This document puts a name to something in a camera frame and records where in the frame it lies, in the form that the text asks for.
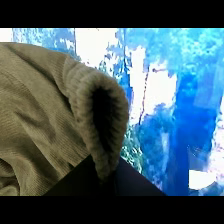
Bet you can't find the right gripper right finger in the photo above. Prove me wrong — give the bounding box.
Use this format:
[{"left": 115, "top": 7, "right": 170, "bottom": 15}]
[{"left": 114, "top": 157, "right": 167, "bottom": 197}]

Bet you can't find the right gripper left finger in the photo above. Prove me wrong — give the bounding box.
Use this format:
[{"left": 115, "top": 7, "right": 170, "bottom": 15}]
[{"left": 44, "top": 154, "right": 105, "bottom": 197}]

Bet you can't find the dark green garment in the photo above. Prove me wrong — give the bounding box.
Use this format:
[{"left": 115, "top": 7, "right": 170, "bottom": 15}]
[{"left": 0, "top": 41, "right": 130, "bottom": 197}]

